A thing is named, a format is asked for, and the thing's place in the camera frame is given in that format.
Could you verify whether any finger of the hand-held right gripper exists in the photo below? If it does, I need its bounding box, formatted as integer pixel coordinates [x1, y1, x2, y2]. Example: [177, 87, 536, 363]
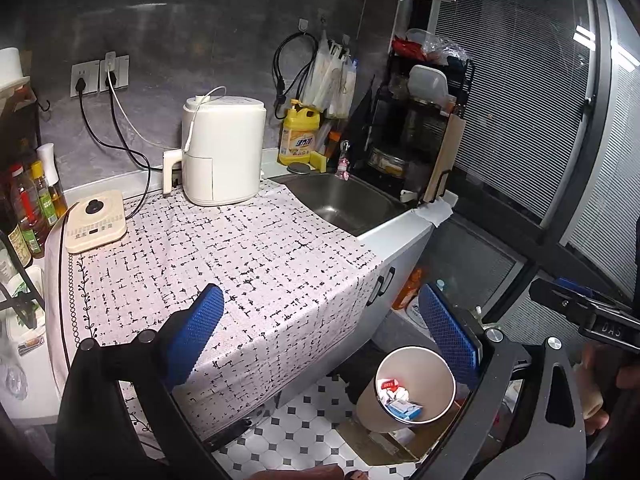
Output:
[529, 277, 621, 329]

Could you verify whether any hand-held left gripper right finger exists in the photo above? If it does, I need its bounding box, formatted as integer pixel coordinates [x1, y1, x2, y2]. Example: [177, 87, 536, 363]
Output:
[410, 284, 588, 480]

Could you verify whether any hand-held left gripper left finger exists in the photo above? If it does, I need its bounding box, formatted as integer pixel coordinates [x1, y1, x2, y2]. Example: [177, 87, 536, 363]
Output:
[54, 284, 225, 480]

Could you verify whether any white round bin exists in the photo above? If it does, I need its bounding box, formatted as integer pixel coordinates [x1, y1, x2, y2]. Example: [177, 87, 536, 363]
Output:
[356, 345, 457, 433]

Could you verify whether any blue white carton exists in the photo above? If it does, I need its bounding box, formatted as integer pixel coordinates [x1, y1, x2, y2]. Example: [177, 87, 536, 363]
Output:
[387, 400, 423, 421]

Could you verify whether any person's right hand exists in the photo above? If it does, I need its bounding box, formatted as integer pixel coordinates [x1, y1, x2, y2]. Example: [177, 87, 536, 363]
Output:
[575, 347, 640, 436]

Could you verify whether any orange bottle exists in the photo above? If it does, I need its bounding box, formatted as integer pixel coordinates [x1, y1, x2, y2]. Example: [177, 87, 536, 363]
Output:
[392, 267, 423, 311]

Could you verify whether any printed tablecloth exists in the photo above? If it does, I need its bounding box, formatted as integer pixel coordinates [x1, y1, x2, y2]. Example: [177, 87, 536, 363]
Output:
[44, 180, 383, 461]

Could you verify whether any grey cabinet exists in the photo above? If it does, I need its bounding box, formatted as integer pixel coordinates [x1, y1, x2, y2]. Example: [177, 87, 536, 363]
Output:
[280, 220, 436, 411]

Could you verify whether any white cloth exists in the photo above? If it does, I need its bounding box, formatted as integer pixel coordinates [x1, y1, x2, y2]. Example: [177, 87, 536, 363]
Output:
[417, 191, 458, 226]

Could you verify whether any cardboard box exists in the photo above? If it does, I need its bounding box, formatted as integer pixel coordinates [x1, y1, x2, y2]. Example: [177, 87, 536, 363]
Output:
[335, 405, 471, 467]

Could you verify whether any steel sink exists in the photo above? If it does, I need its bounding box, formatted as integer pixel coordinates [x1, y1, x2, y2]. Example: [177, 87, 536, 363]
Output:
[270, 172, 411, 236]

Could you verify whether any wooden cutting board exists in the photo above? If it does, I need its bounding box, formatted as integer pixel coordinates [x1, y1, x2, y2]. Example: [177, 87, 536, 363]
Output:
[422, 112, 467, 203]

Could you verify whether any black metal spice rack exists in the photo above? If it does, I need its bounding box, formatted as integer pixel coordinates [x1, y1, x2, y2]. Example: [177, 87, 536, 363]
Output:
[0, 85, 48, 331]

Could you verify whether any cream air fryer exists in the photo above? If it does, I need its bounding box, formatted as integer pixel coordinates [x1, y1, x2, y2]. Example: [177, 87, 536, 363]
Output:
[162, 96, 267, 206]

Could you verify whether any person's foot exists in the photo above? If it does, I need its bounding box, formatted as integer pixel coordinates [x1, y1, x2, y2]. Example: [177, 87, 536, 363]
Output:
[250, 464, 371, 480]

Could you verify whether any steel pot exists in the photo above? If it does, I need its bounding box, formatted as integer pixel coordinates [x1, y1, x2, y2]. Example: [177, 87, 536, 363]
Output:
[367, 147, 408, 178]

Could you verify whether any green label bottle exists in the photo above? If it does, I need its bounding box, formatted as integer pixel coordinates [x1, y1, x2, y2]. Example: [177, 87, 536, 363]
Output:
[31, 160, 60, 227]

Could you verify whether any dark sauce bottle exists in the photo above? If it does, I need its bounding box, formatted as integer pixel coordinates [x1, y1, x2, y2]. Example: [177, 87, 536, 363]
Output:
[0, 200, 33, 268]

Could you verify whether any red label sauce bottle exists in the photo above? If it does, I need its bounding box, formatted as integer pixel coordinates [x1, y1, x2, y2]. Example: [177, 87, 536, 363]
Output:
[9, 164, 48, 256]

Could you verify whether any white capped oil bottle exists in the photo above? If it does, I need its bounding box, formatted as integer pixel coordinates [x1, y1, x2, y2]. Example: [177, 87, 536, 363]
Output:
[36, 143, 68, 218]

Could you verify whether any black dish rack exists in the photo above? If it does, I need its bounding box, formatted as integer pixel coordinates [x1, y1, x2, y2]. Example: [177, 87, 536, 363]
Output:
[350, 52, 476, 201]

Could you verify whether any yellow detergent bottle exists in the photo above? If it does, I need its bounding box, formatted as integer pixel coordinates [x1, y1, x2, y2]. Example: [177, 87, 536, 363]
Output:
[278, 100, 321, 167]

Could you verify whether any white plastic tub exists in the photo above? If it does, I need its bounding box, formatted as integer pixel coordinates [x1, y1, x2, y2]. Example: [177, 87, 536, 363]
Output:
[407, 65, 449, 101]

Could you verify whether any clear crumpled plastic bag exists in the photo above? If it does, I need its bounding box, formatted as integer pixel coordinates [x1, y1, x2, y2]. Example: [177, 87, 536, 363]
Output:
[405, 27, 468, 66]

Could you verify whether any hanging clear plastic bag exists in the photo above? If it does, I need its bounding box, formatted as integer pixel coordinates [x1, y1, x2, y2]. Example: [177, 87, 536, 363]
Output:
[330, 45, 358, 116]
[305, 35, 336, 111]

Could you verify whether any red plastic bag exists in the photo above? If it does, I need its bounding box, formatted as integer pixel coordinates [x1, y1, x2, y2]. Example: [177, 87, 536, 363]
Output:
[391, 36, 426, 58]

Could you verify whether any white round bowl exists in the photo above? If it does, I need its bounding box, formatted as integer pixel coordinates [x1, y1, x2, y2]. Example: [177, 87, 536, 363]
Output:
[0, 47, 32, 98]

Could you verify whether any black power cable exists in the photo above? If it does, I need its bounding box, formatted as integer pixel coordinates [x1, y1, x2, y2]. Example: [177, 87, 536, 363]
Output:
[107, 70, 151, 220]
[75, 72, 152, 171]

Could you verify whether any grey wall outlet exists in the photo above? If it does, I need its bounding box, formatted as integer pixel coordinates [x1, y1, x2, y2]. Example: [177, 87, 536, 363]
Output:
[99, 54, 131, 92]
[71, 61, 101, 95]

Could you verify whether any hanging black cable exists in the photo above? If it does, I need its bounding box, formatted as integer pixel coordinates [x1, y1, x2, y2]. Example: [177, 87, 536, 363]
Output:
[272, 32, 318, 121]

